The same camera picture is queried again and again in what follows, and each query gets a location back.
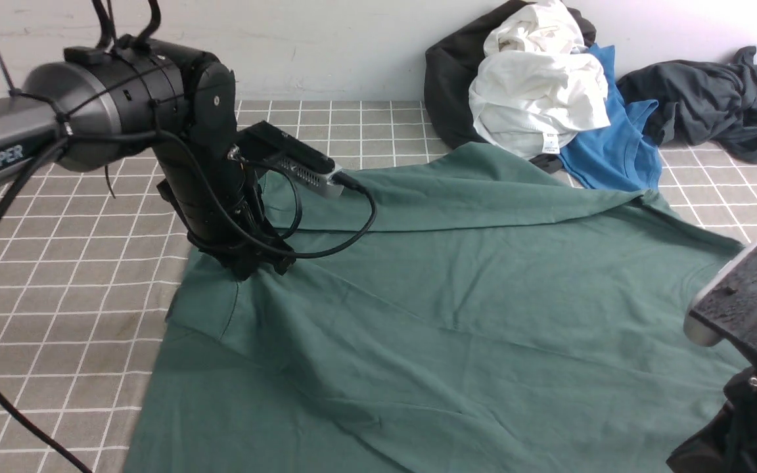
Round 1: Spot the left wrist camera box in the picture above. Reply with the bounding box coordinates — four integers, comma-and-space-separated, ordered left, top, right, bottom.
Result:
237, 121, 344, 198

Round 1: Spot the white crumpled shirt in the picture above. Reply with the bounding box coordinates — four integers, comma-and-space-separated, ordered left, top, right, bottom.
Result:
469, 1, 610, 159

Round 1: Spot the blue shirt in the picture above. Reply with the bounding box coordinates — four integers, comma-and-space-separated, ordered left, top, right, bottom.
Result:
559, 45, 662, 192

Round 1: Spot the green long-sleeved shirt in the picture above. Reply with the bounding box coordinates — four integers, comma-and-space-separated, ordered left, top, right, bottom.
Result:
124, 144, 747, 472

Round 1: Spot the black garment under white shirt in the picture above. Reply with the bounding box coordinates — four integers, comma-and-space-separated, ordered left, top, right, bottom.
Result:
424, 1, 595, 164

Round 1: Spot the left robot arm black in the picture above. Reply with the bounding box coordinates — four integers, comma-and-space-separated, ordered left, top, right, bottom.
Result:
0, 39, 295, 281

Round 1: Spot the dark grey crumpled garment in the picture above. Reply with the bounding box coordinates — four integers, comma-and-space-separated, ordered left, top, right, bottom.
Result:
618, 45, 757, 164

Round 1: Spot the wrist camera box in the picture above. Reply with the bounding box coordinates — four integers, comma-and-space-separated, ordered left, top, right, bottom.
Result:
683, 240, 757, 347
237, 121, 344, 198

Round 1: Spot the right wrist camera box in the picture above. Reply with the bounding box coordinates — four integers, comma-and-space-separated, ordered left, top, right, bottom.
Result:
683, 240, 757, 347

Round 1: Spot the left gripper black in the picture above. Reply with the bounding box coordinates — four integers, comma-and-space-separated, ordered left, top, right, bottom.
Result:
155, 141, 296, 281

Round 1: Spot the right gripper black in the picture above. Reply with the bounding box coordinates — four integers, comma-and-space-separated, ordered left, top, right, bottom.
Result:
666, 289, 757, 473

